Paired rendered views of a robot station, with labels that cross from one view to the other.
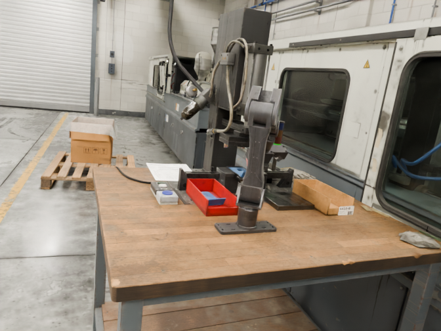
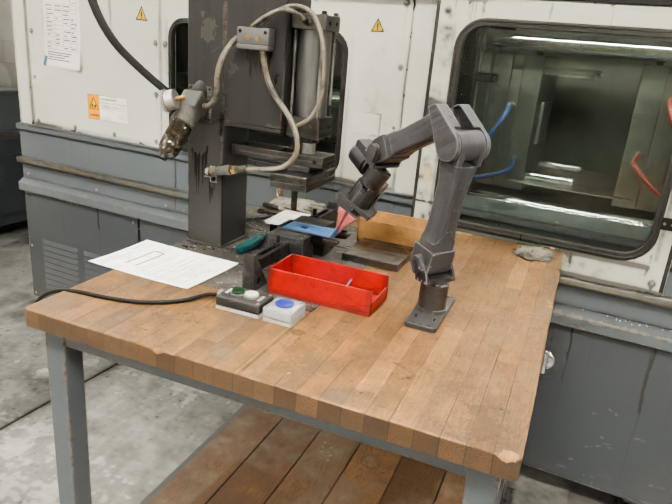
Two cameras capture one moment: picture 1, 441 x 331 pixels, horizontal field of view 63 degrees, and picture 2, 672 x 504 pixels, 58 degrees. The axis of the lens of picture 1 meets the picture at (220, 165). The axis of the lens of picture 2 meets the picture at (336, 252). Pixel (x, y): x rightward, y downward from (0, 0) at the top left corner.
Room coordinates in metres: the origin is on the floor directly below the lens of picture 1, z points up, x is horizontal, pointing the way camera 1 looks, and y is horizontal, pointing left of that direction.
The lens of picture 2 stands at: (0.37, 0.94, 1.46)
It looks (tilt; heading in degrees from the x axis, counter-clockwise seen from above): 19 degrees down; 314
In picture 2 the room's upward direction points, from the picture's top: 5 degrees clockwise
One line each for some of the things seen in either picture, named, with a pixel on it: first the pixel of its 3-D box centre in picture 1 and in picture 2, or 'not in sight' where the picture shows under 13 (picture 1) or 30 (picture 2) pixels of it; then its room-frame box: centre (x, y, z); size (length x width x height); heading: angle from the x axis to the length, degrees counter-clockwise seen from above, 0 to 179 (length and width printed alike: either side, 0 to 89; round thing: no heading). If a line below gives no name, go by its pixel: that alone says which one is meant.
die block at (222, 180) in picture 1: (240, 180); (301, 243); (1.52, -0.10, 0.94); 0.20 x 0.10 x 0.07; 113
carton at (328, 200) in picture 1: (321, 196); (404, 233); (1.45, -0.44, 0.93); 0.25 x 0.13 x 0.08; 23
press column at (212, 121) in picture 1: (227, 98); (219, 103); (1.76, 0.01, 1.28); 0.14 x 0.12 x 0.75; 113
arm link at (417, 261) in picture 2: (249, 197); (433, 267); (1.09, -0.11, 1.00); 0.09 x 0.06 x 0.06; 77
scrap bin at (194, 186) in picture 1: (210, 196); (328, 283); (1.29, 0.02, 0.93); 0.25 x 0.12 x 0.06; 23
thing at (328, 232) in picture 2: (243, 169); (314, 225); (1.47, -0.10, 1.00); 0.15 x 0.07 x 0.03; 23
